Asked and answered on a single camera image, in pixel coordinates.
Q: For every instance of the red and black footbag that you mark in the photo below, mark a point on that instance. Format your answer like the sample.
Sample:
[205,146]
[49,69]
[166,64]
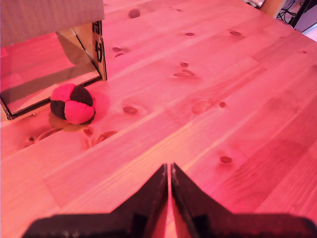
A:
[74,106]

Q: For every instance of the cardboard dice tower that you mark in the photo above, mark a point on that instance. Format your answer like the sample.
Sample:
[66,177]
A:
[47,22]

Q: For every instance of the black furniture leg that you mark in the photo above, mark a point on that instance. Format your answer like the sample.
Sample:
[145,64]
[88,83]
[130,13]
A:
[301,13]

